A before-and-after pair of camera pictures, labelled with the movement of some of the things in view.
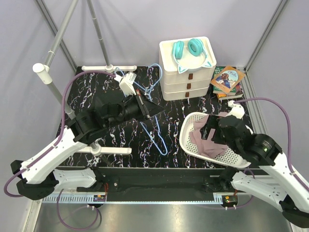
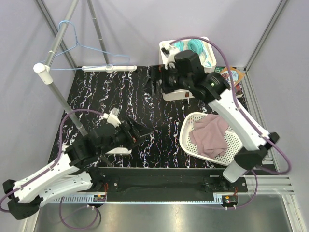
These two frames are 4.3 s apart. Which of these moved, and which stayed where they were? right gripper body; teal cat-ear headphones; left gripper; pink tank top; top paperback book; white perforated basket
Moved: left gripper; right gripper body
Stayed: top paperback book; teal cat-ear headphones; white perforated basket; pink tank top
